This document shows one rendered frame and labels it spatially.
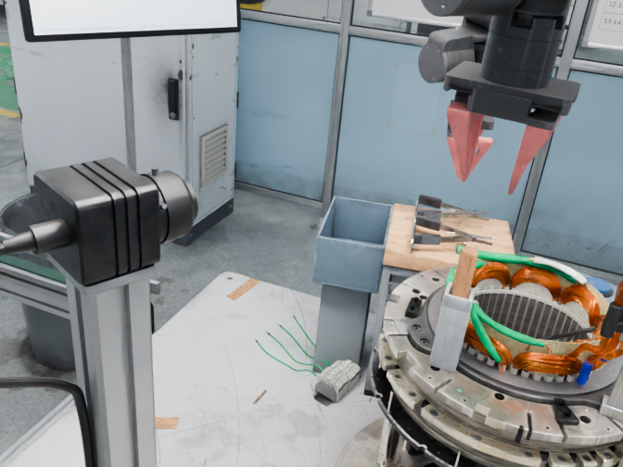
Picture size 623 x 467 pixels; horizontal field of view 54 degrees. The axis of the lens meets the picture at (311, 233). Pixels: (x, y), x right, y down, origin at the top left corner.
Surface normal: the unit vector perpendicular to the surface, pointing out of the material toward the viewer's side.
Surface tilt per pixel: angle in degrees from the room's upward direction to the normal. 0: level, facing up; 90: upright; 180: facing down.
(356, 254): 90
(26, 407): 0
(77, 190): 0
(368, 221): 90
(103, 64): 90
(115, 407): 90
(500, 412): 0
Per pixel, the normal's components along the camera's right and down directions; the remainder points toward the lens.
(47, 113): -0.37, 0.39
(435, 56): -0.86, 0.21
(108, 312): 0.68, 0.39
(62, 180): 0.08, -0.89
